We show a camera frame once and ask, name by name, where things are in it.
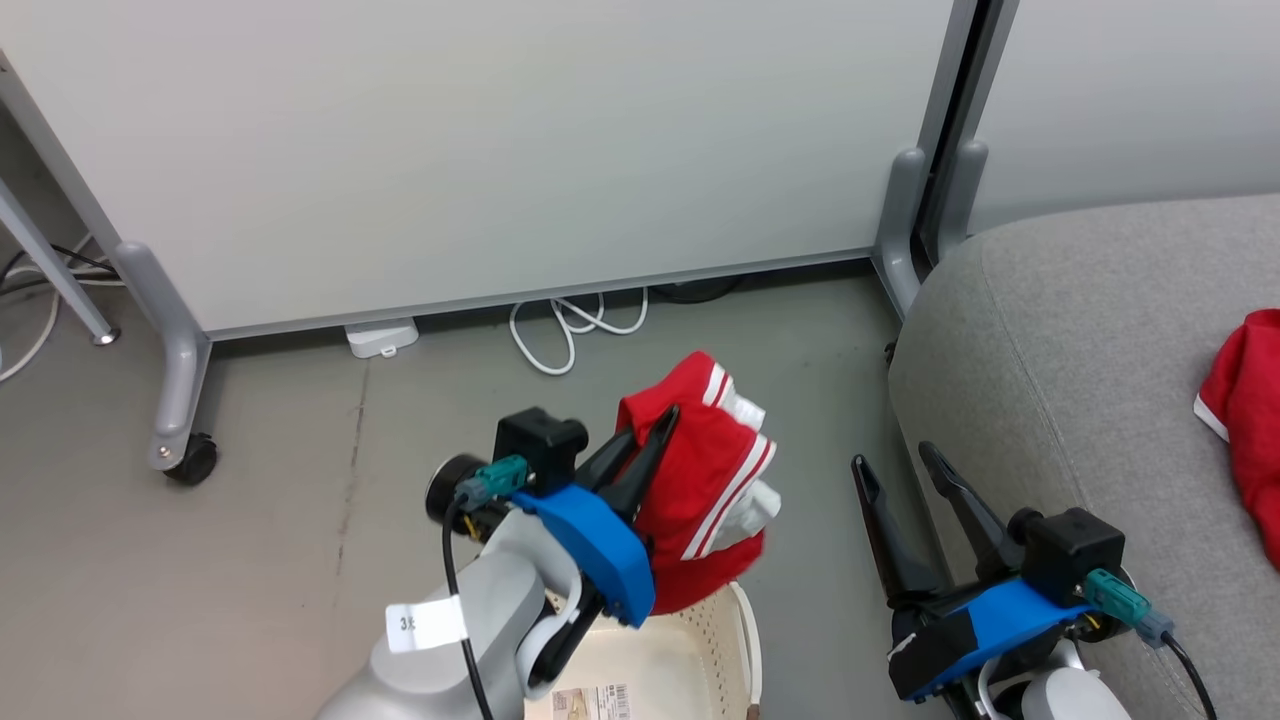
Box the looped white cable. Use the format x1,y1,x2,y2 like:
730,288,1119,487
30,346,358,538
509,287,651,378

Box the grey metal table leg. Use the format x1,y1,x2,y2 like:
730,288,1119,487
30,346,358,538
0,178,123,348

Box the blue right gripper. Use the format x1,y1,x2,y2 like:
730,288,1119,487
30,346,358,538
851,441,1101,703

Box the narrow white partition panel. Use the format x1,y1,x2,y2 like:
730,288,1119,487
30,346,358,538
934,0,1280,267

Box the grey fabric sofa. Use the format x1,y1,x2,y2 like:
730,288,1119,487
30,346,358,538
887,193,1280,720

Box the black right camera cable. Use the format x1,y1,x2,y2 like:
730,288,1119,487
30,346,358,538
1158,630,1221,720

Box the black cable under partition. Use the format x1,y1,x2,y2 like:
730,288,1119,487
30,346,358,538
647,274,747,305

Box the black left camera cable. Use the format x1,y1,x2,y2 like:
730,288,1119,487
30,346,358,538
442,497,498,720

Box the beige perforated laundry basket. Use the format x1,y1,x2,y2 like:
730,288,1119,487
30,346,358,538
522,578,764,720

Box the wide white partition panel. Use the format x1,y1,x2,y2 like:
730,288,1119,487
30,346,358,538
0,0,983,473

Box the long white floor cable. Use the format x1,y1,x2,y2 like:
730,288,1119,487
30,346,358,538
0,232,129,385

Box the thin black floor cable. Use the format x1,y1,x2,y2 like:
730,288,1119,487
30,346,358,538
0,244,123,297

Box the black camera cable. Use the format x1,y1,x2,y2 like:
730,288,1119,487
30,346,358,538
442,497,498,720
1158,630,1221,720

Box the red shirt with white trim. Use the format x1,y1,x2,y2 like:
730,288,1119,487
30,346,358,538
1194,308,1280,573

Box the small white adapter box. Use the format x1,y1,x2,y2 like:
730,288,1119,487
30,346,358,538
344,317,421,360

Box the black caster wheel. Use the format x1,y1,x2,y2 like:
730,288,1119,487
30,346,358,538
164,431,220,488

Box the teal right camera connector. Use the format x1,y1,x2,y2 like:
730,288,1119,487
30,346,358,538
1084,568,1177,650

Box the teal camera connector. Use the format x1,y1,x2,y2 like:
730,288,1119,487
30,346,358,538
454,454,530,512
1084,568,1177,650

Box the teal left camera connector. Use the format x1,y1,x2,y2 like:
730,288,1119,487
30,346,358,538
454,454,530,512

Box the red shorts with white stripes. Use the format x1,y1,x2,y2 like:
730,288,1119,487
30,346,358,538
614,350,784,617

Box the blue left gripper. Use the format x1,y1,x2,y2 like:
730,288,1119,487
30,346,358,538
511,404,683,630

